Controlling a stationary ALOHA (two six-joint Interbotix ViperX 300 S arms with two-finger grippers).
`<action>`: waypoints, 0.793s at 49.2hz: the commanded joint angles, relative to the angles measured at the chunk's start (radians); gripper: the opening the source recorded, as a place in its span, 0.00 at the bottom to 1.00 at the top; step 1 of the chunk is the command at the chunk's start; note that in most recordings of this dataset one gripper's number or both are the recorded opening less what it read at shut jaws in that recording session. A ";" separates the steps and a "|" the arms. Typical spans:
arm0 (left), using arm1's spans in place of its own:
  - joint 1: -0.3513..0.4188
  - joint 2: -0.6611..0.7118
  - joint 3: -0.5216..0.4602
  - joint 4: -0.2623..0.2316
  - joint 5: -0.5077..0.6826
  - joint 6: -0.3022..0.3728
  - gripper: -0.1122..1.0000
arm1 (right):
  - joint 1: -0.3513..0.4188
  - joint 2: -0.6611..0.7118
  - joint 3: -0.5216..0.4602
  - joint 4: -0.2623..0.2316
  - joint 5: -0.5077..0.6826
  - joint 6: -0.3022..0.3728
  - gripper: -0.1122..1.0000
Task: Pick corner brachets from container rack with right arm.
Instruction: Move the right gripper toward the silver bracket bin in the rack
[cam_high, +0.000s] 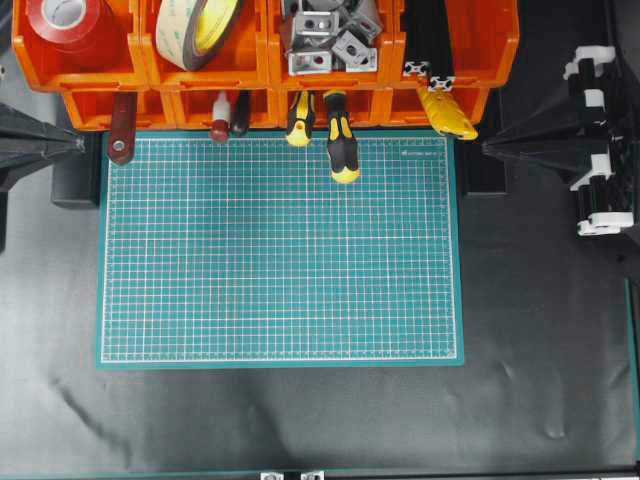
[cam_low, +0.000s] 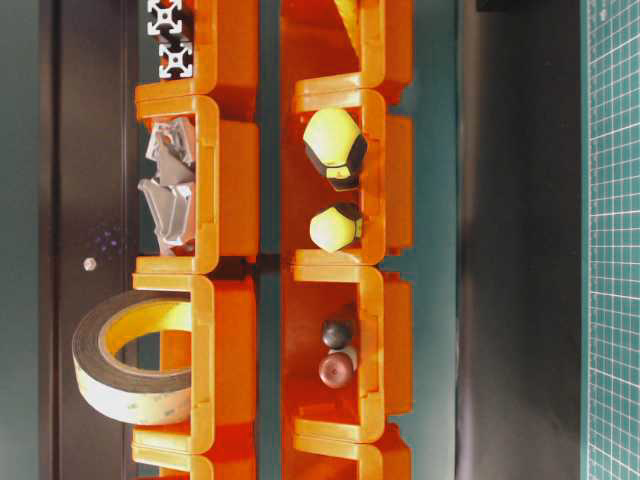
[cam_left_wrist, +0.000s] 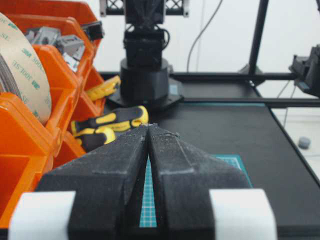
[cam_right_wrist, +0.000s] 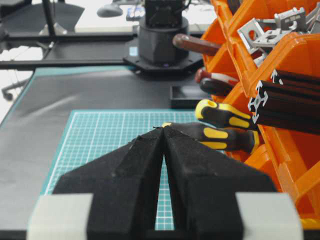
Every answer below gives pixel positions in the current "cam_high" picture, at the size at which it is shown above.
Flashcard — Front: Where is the dark marker pen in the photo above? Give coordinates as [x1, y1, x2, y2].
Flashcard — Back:
[230, 90, 251, 137]

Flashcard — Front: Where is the yellow black screwdriver handle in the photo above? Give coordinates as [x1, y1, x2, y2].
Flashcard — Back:
[323, 90, 360, 184]
[286, 90, 316, 147]

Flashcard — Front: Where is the orange container rack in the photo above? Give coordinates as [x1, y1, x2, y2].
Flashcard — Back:
[11, 0, 520, 133]

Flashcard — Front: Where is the cream double-sided tape roll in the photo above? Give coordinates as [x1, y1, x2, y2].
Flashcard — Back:
[155, 0, 242, 71]

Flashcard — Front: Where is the black table cover sheet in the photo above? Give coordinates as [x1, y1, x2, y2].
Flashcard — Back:
[1, 166, 639, 477]

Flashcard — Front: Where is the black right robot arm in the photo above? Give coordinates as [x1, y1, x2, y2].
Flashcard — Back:
[482, 45, 639, 277]

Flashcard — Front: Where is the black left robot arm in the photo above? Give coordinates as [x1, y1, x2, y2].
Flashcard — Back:
[1, 103, 86, 193]

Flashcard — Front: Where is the dark red tool handle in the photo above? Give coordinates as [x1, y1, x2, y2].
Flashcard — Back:
[108, 92, 137, 165]

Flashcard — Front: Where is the green cutting mat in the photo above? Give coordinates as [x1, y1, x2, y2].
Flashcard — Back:
[96, 130, 464, 369]

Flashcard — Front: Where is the yellow utility knife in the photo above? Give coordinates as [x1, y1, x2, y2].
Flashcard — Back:
[416, 86, 478, 141]

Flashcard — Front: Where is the black aluminium profile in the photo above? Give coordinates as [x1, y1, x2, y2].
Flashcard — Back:
[401, 1, 430, 76]
[428, 28, 456, 92]

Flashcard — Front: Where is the red tape roll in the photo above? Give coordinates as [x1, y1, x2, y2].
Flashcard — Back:
[26, 0, 122, 54]

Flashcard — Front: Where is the grey corner bracket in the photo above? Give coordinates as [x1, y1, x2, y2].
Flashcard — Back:
[346, 9, 383, 41]
[287, 49, 333, 76]
[293, 11, 340, 38]
[331, 30, 378, 73]

